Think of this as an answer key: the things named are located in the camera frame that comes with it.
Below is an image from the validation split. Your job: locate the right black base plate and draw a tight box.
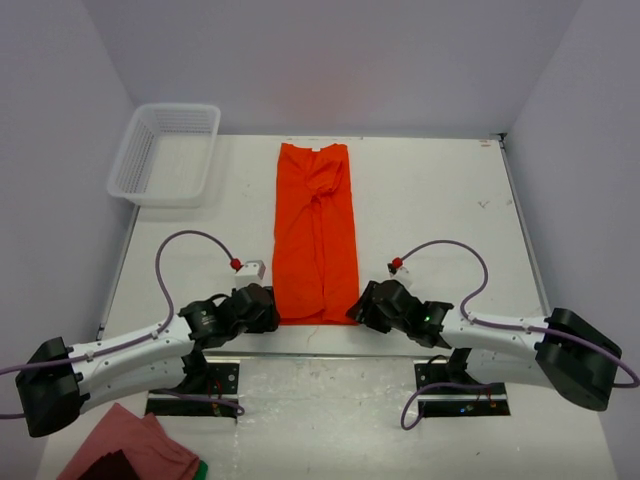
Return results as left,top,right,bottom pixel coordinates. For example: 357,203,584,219
414,355,511,418

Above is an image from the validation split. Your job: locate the green folded t shirt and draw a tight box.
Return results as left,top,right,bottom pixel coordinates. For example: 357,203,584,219
193,460,209,480

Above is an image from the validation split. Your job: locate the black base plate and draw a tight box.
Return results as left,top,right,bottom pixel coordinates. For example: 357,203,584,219
414,355,511,418
145,361,240,420

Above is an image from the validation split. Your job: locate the purple cable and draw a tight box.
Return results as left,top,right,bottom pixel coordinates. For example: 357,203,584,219
0,229,246,420
401,239,640,431

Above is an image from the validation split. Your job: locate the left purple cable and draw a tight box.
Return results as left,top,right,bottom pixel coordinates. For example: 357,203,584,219
0,229,246,420

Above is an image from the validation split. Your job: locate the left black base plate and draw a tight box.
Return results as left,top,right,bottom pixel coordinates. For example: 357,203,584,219
145,361,240,420

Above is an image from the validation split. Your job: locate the orange t shirt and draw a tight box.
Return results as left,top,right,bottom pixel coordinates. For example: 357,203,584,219
272,143,359,326

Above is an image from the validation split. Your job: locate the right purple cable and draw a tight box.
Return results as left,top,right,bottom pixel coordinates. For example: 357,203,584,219
401,239,640,431

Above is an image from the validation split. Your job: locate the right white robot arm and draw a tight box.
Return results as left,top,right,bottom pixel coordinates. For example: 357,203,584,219
347,280,621,411

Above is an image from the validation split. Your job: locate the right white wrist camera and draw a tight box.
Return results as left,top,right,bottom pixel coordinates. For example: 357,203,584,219
387,257,413,288

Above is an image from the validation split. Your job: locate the pink folded t shirt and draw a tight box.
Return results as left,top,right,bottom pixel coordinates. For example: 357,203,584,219
58,403,201,479

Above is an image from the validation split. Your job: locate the dark maroon folded t shirt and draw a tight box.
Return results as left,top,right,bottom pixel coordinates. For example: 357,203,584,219
79,450,140,480

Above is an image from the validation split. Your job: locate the white plastic basket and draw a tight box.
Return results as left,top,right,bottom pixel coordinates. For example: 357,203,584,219
107,103,221,208

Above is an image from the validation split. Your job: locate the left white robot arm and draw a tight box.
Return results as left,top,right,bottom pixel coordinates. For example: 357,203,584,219
15,283,280,438

